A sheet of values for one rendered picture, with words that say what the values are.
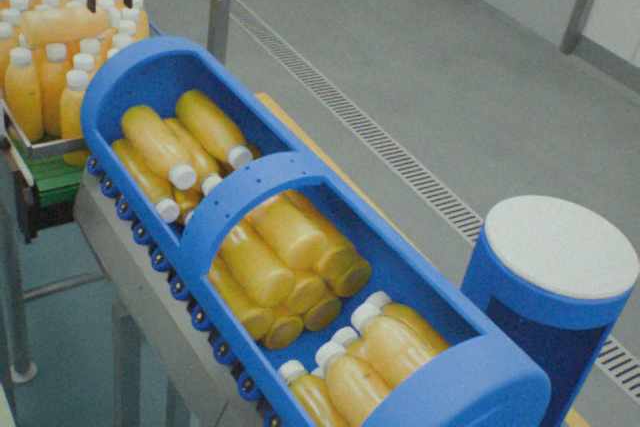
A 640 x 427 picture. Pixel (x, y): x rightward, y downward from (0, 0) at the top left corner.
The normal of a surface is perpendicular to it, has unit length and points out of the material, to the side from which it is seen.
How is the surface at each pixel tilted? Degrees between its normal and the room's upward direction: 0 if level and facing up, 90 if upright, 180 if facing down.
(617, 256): 0
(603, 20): 90
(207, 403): 70
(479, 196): 0
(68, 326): 0
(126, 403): 90
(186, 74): 90
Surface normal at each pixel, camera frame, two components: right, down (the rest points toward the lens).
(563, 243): 0.14, -0.80
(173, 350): -0.73, -0.05
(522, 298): -0.59, 0.40
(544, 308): -0.35, 0.51
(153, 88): 0.55, 0.55
